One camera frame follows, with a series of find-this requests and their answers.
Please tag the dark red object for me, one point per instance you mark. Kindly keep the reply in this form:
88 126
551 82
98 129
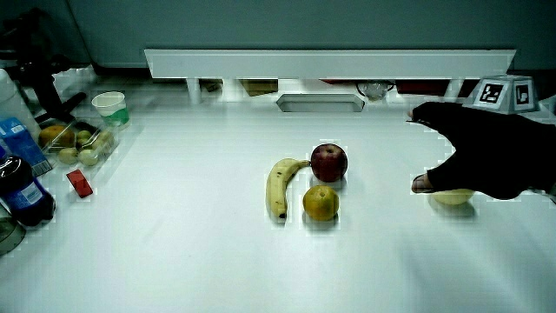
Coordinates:
419 86

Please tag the dark bottle with blue label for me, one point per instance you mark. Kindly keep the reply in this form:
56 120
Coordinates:
24 193

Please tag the clear plastic fruit container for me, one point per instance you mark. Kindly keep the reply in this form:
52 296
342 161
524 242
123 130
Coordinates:
103 150

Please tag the red block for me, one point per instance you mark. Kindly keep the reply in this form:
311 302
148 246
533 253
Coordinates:
80 183

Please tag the grey rectangular tray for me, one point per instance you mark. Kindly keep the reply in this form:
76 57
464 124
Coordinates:
320 102

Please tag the blue carton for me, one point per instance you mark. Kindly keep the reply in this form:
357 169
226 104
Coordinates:
21 145

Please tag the large orange fruit in container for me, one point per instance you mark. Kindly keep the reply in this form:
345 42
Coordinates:
55 136

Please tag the red apple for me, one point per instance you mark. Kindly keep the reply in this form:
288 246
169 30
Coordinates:
328 162

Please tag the black camera stand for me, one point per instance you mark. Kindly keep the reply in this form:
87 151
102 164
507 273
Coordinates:
41 82

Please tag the white and green paper cup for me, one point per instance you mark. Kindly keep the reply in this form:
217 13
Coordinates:
111 108

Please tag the small green fruit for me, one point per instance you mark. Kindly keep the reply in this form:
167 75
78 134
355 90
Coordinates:
84 135
105 137
88 157
68 155

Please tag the person's right hand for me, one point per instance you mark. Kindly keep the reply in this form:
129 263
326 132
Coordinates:
486 148

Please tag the glass jar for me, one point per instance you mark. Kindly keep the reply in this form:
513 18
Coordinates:
8 232

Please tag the clear glass cup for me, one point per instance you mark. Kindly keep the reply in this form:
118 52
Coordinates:
374 89

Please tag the white raised shelf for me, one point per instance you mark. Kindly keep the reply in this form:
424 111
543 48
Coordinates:
330 64

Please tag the yellow-green pear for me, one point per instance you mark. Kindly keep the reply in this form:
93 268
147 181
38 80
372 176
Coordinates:
454 198

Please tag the yellow banana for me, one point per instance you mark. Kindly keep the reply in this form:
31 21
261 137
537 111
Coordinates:
277 184

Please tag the white plastic bottle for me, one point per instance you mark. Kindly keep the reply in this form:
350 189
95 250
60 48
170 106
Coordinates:
11 104

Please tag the brown box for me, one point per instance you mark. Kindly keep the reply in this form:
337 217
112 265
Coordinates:
260 86

